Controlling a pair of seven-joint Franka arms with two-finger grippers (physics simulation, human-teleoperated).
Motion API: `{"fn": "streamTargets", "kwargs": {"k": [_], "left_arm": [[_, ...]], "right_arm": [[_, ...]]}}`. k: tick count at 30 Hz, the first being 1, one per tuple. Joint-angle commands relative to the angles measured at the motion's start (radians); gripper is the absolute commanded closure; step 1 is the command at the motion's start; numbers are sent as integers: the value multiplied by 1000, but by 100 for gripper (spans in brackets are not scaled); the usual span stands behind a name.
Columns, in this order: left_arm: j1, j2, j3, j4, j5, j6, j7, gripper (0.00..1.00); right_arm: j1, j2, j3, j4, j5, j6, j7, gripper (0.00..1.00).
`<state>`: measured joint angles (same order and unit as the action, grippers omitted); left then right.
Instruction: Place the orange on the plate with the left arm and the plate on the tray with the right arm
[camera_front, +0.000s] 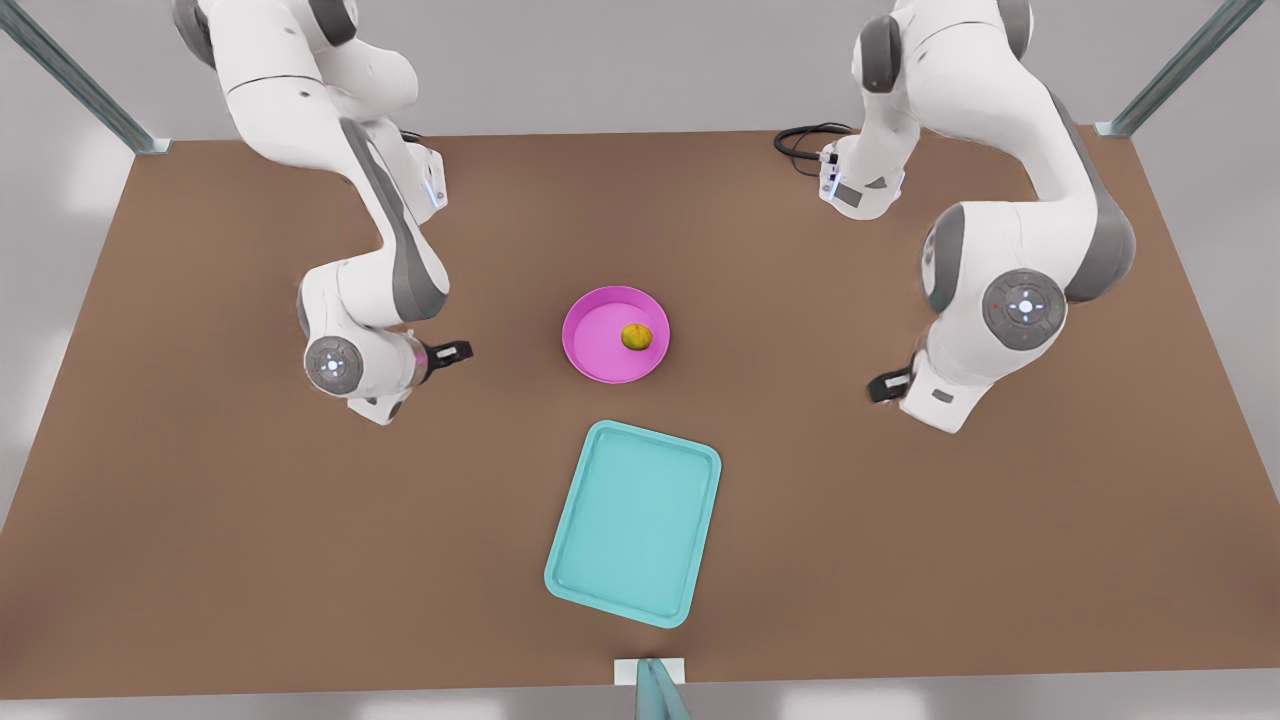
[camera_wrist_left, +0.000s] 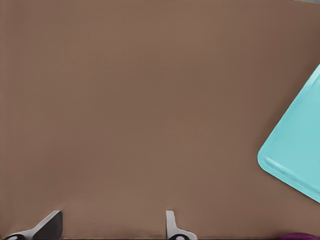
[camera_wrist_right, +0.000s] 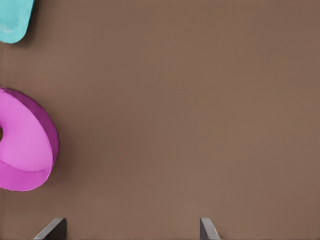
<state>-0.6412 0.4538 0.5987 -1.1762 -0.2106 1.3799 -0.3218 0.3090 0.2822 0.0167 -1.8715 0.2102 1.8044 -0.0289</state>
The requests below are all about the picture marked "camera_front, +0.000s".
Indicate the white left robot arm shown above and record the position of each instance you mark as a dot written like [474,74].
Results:
[1010,130]

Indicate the silver frame post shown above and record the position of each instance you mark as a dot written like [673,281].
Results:
[1175,70]
[80,80]
[655,688]

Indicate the teal rectangular tray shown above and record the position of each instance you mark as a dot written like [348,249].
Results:
[634,523]

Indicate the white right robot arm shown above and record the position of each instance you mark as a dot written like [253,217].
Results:
[300,90]

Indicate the pink round plate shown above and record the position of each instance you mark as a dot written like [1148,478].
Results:
[615,334]

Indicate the small orange fruit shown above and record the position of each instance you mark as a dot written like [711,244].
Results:
[637,336]

